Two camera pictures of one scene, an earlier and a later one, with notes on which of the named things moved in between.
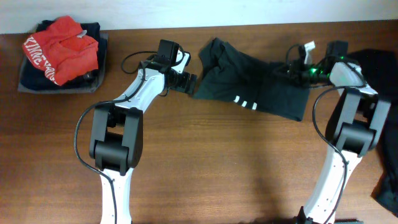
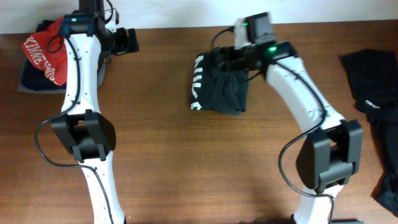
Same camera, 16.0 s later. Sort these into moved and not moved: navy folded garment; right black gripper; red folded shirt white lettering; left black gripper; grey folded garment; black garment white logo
Moved: right black gripper; left black gripper
Not moved: grey folded garment; black garment white logo; red folded shirt white lettering; navy folded garment
